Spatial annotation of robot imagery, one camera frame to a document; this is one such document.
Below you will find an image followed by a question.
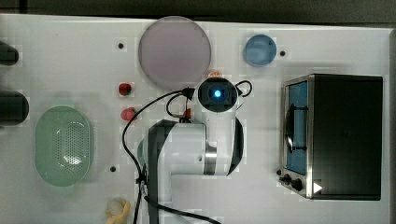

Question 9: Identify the red plush ketchup bottle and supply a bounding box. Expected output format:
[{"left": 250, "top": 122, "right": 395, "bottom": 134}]
[{"left": 183, "top": 108, "right": 191, "bottom": 119}]

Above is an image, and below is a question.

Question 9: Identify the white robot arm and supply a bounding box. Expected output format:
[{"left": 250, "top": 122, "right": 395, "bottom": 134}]
[{"left": 137, "top": 77, "right": 244, "bottom": 224}]

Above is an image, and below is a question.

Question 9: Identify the green oval strainer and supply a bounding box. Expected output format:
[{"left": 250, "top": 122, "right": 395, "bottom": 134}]
[{"left": 35, "top": 105, "right": 91, "bottom": 187}]

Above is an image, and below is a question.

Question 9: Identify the orange slice toy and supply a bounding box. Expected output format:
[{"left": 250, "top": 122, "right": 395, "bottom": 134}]
[{"left": 206, "top": 70, "right": 223, "bottom": 78}]

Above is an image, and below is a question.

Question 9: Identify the grey round plate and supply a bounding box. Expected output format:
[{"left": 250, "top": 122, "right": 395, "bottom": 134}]
[{"left": 138, "top": 16, "right": 211, "bottom": 90}]

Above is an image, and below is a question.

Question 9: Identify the green mug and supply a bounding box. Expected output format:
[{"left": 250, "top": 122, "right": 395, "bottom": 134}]
[{"left": 137, "top": 138, "right": 149, "bottom": 166}]

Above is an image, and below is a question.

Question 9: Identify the red green strawberry toy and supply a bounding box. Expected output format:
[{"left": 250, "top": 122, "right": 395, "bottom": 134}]
[{"left": 120, "top": 107, "right": 137, "bottom": 121}]

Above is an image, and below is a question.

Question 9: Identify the blue bowl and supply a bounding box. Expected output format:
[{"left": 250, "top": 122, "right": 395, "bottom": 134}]
[{"left": 243, "top": 35, "right": 276, "bottom": 67}]

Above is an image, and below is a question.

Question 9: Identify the beige plush toy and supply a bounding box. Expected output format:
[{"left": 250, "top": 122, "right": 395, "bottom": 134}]
[{"left": 106, "top": 199, "right": 131, "bottom": 224}]

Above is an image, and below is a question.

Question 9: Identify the black toaster oven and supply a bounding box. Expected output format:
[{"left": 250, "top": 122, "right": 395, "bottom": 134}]
[{"left": 276, "top": 74, "right": 383, "bottom": 201}]

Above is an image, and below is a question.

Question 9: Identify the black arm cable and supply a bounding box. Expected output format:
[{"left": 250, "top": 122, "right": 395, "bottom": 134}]
[{"left": 120, "top": 79, "right": 254, "bottom": 224}]

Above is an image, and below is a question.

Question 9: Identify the black cylinder post lower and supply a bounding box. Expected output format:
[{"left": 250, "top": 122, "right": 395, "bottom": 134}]
[{"left": 0, "top": 91, "right": 29, "bottom": 126}]

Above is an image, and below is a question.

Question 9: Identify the black cylinder post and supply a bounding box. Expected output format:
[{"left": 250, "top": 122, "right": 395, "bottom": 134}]
[
  {"left": 0, "top": 91, "right": 29, "bottom": 126},
  {"left": 0, "top": 42, "right": 19, "bottom": 66}
]

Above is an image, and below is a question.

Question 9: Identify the black cylinder post upper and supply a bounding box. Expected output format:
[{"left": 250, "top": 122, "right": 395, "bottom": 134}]
[{"left": 0, "top": 42, "right": 19, "bottom": 66}]

